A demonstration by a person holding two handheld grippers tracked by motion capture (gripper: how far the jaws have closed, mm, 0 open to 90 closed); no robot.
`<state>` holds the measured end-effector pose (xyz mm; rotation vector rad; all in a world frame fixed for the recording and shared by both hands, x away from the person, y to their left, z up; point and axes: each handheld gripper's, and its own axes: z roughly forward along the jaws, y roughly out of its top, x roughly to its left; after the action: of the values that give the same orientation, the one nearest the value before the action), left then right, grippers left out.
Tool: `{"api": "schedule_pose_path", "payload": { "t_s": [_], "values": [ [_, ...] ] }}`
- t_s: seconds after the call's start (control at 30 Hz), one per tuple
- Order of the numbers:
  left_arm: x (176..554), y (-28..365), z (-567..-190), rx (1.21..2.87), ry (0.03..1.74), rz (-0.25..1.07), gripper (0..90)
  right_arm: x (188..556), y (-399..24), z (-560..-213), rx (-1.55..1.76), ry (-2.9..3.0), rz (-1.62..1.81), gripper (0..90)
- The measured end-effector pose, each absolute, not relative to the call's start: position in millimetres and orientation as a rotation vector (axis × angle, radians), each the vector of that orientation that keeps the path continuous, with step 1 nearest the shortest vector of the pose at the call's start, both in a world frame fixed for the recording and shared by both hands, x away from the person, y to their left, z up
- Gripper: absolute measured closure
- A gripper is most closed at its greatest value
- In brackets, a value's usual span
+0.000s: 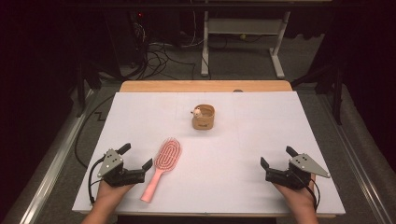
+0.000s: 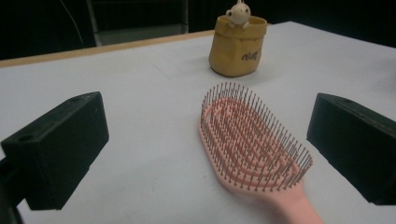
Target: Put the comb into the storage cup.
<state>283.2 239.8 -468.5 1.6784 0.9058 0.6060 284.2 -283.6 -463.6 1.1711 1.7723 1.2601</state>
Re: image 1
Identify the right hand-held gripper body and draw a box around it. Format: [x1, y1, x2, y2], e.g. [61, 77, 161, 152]
[264, 153, 331, 190]

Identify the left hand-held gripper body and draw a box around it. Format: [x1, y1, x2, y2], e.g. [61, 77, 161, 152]
[96, 148, 147, 188]

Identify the pink hairbrush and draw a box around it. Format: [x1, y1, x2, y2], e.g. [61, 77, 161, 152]
[140, 137, 182, 203]

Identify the round wooden cup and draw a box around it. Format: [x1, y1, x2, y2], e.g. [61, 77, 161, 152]
[191, 104, 216, 131]

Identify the person's left hand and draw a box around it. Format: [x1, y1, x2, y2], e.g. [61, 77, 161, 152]
[94, 181, 134, 205]

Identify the person's right hand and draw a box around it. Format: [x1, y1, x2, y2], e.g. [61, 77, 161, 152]
[274, 174, 317, 213]

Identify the white board sheet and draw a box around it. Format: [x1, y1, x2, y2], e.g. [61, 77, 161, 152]
[72, 91, 346, 216]

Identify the black metal stand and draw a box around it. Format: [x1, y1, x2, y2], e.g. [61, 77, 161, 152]
[290, 60, 347, 126]
[74, 59, 104, 119]

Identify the wooden table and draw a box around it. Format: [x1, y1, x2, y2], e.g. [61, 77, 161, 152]
[78, 79, 338, 218]

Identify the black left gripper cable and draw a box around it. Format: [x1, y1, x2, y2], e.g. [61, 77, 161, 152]
[88, 156, 106, 205]

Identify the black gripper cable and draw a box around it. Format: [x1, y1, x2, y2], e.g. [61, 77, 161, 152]
[88, 156, 106, 205]
[306, 177, 321, 213]

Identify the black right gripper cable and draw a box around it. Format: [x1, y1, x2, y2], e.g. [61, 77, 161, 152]
[306, 177, 321, 213]

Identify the black floor cable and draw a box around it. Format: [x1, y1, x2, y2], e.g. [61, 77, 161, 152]
[74, 94, 116, 170]

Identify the aluminium floor rail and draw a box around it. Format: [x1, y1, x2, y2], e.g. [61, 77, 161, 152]
[18, 90, 96, 224]
[317, 92, 396, 224]

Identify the tangle of black floor cables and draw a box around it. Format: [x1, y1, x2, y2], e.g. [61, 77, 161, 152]
[129, 38, 198, 81]

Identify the white metal stand frame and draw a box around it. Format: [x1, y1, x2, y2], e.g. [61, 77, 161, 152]
[200, 10, 292, 79]

